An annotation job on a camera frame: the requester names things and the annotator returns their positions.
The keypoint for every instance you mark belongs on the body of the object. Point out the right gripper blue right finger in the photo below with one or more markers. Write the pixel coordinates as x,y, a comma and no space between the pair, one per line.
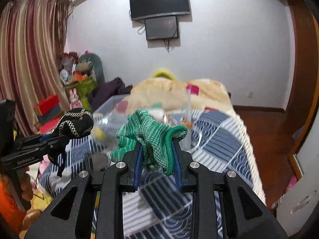
177,169

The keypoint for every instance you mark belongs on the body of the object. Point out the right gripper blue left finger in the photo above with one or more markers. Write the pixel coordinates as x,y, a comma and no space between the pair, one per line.
138,168

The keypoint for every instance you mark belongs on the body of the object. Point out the green knit glove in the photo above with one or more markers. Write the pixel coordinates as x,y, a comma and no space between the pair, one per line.
155,138

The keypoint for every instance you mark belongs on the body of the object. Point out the black hat with chain pattern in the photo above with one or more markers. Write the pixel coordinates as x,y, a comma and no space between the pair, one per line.
75,124

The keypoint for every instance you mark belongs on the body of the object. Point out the yellow soft ball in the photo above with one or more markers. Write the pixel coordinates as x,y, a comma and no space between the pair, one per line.
98,134

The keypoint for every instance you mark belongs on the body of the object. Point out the left hand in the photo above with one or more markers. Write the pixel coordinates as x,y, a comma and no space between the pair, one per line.
26,186

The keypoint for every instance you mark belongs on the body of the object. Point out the blue white patterned bedspread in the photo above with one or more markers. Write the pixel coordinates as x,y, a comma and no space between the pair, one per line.
158,210

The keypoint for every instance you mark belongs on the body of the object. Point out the red box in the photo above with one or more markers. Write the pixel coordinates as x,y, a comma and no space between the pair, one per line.
46,105

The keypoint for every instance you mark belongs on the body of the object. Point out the clear plastic storage box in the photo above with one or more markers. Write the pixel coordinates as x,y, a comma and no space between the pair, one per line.
111,115

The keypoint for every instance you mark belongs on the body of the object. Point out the orange jacket sleeve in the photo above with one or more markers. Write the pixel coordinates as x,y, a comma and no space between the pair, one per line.
9,210

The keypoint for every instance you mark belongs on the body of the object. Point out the pink rabbit plush toy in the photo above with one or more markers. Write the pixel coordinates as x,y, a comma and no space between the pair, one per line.
75,102

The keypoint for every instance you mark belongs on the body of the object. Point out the dark purple clothing pile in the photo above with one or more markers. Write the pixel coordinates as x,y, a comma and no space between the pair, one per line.
105,91

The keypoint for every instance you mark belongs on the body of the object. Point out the green cardboard box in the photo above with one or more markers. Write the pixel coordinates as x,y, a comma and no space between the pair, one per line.
83,87

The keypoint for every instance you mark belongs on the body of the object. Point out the green grey dinosaur plush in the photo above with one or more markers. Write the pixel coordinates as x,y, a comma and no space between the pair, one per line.
91,64

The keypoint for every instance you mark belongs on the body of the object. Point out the striped pink beige curtain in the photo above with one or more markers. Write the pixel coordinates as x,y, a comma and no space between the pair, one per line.
33,35

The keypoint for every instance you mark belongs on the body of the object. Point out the white wardrobe with hearts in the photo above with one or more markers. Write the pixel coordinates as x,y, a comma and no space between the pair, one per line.
297,210

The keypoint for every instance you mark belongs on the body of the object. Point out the brown wooden door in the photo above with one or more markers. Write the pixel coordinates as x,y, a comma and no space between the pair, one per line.
303,99

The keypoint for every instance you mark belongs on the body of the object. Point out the small wall monitor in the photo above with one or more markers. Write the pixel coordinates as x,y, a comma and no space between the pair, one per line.
162,28

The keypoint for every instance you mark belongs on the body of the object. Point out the large wall television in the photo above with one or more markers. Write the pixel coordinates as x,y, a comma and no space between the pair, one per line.
142,9

